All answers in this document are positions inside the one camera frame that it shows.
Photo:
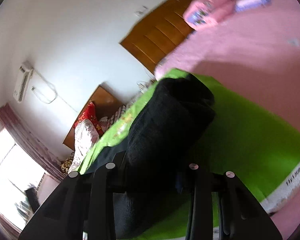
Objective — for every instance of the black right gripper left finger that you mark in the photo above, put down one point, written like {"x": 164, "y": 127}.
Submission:
{"x": 80, "y": 203}

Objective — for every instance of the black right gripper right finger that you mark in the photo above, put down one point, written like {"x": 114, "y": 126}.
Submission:
{"x": 240, "y": 215}

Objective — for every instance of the black pants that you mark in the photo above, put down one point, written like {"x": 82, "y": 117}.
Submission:
{"x": 161, "y": 144}

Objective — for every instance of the dark pink curtain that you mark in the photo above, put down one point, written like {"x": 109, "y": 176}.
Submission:
{"x": 30, "y": 143}

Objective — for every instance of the white pink floral duvet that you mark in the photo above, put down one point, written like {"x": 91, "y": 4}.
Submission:
{"x": 86, "y": 136}

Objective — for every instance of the bright window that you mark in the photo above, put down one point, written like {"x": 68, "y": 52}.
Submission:
{"x": 18, "y": 172}

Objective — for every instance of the green bed sheet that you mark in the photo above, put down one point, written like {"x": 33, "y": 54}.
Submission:
{"x": 259, "y": 146}

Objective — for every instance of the red pillow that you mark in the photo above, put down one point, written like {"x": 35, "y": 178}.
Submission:
{"x": 90, "y": 114}

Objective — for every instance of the pink bed quilt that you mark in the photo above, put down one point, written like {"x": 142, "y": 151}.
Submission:
{"x": 256, "y": 53}

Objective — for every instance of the near brown wooden headboard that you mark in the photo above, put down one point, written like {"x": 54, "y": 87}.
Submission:
{"x": 158, "y": 33}

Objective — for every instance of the rolled pink blanket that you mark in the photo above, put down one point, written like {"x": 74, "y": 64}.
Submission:
{"x": 206, "y": 13}

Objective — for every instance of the white wall air conditioner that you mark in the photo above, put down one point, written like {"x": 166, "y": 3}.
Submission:
{"x": 24, "y": 75}

